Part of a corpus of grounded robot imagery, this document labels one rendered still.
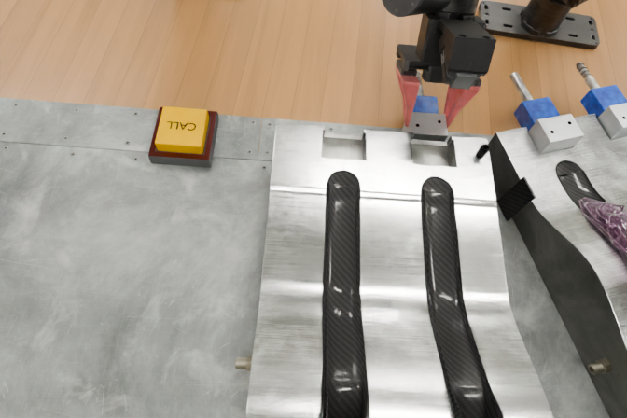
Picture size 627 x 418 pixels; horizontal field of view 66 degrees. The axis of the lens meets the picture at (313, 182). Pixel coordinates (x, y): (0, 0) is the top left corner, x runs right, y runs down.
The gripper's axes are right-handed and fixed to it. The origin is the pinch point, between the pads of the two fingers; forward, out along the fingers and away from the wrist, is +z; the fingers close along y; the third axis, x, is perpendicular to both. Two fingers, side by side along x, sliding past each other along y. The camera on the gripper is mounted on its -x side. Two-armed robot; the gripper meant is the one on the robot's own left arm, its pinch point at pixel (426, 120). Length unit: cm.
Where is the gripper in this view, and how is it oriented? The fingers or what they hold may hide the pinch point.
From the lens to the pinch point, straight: 68.0
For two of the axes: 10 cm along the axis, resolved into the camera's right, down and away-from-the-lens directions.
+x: -0.1, -5.3, 8.4
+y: 10.0, 0.6, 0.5
